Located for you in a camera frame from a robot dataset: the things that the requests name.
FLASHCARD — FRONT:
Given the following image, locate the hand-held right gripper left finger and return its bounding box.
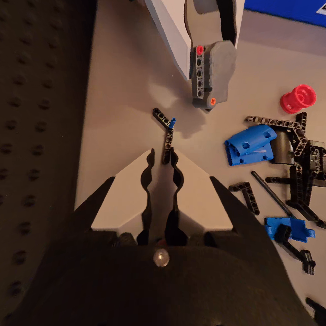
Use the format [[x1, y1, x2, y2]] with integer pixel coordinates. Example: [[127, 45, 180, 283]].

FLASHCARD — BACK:
[[91, 148, 156, 246]]

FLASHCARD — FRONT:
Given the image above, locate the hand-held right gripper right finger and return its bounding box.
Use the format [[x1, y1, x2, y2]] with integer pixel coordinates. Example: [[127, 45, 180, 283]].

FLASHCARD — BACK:
[[165, 147, 234, 246]]

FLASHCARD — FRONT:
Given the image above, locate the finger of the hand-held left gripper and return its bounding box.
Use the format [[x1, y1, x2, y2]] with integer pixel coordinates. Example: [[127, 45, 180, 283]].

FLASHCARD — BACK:
[[144, 0, 197, 80], [215, 0, 245, 49]]

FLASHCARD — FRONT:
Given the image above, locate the grey toy motor block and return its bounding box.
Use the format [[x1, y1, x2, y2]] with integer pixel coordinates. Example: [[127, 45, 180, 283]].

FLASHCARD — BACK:
[[190, 40, 238, 112]]

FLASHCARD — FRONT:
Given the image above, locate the black bent beam blue pin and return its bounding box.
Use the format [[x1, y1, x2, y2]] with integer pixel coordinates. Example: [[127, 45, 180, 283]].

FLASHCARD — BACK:
[[152, 107, 177, 165]]

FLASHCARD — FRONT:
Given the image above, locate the grey desk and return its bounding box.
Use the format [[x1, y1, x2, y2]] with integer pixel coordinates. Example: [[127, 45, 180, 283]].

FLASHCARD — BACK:
[[74, 0, 326, 319]]

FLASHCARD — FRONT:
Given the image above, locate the blue plastic bin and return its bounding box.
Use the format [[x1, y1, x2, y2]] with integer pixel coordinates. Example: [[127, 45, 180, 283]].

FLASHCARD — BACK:
[[243, 0, 326, 28]]

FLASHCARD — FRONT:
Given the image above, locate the black L-shaped beam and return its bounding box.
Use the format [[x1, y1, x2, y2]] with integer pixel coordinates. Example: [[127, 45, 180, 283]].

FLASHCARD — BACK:
[[228, 181, 261, 216]]

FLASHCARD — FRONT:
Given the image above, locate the long black axle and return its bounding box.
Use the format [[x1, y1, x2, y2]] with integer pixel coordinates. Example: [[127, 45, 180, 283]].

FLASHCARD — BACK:
[[250, 171, 296, 219]]

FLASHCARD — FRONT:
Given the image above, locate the black curved toy shell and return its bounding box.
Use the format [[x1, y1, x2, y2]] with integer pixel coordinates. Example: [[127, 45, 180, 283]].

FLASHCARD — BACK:
[[274, 129, 298, 165]]

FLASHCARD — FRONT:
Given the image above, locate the red wheel hub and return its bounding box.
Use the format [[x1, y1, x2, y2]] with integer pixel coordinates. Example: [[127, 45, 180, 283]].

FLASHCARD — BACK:
[[279, 84, 317, 115]]

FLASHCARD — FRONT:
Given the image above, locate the black crank connector piece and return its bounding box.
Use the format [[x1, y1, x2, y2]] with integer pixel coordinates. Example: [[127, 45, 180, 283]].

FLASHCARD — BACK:
[[273, 224, 317, 276]]

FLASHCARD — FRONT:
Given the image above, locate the blue flat bracket piece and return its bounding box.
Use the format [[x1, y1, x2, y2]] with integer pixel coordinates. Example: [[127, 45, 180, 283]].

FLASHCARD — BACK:
[[264, 216, 316, 243]]

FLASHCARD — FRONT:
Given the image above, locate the black beam frame assembly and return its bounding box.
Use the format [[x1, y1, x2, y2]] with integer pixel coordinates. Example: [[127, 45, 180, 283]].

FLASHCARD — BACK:
[[245, 112, 326, 229]]

